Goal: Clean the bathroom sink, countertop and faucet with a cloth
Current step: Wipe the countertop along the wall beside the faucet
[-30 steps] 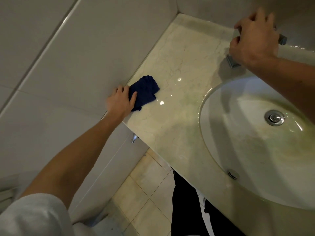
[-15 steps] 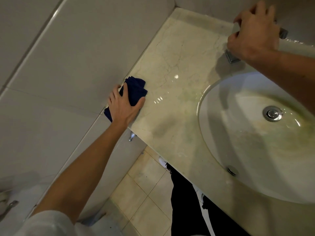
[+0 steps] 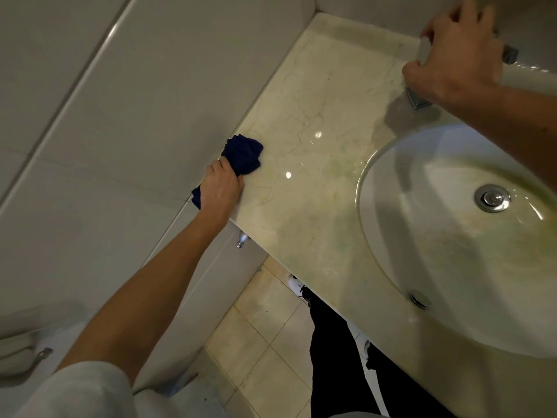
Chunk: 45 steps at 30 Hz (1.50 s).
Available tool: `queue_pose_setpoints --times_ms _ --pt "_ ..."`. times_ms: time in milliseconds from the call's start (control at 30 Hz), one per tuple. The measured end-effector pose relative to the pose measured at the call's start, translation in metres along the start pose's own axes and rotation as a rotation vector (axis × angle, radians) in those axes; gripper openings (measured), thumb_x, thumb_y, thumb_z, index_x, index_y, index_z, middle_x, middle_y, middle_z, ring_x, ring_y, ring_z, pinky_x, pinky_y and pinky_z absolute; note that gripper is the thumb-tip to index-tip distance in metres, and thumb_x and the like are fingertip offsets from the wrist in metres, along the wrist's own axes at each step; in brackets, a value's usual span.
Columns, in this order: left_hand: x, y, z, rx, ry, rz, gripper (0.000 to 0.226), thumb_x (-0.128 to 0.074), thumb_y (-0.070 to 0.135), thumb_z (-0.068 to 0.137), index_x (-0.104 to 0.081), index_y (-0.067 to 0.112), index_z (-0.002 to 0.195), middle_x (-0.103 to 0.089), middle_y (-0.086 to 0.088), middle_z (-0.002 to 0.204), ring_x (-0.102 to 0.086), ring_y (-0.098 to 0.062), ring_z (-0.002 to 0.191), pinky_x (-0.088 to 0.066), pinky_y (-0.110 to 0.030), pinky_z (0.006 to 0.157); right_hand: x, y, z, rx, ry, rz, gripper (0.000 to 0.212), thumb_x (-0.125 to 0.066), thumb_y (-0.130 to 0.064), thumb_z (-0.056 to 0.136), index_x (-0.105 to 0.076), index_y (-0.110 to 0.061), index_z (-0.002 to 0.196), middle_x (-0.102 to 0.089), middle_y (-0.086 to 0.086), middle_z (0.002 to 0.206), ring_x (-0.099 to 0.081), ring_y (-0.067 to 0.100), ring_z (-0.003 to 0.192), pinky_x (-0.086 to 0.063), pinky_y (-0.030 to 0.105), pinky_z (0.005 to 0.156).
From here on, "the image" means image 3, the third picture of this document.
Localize white shirt sleeve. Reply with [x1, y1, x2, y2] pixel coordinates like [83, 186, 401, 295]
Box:
[12, 360, 136, 418]

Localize white oval sink basin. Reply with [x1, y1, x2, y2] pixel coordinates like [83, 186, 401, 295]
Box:
[356, 122, 557, 360]

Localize dark blue cleaning cloth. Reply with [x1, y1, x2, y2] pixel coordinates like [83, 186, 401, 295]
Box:
[191, 134, 264, 210]

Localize chrome sink overflow hole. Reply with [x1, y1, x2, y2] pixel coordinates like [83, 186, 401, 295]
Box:
[408, 290, 432, 310]

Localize person's right hand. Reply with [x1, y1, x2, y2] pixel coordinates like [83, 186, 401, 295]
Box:
[402, 0, 505, 107]

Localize white shoe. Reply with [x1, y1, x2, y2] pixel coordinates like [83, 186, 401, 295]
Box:
[287, 274, 312, 306]

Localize white toilet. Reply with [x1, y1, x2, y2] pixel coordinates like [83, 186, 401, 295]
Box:
[0, 305, 90, 390]

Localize person's left hand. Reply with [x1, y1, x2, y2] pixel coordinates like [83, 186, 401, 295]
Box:
[198, 156, 245, 221]

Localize chrome sink drain stopper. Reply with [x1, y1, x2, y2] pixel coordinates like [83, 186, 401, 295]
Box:
[474, 183, 511, 213]

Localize person's right forearm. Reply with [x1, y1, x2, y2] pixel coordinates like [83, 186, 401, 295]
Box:
[437, 78, 557, 193]

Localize chrome sink faucet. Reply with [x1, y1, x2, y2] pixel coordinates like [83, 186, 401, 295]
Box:
[405, 35, 520, 112]

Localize person's left forearm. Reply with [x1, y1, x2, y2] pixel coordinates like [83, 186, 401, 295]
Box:
[56, 210, 232, 388]

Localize black trousers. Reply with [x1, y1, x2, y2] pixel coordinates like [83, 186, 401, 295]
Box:
[304, 286, 458, 418]

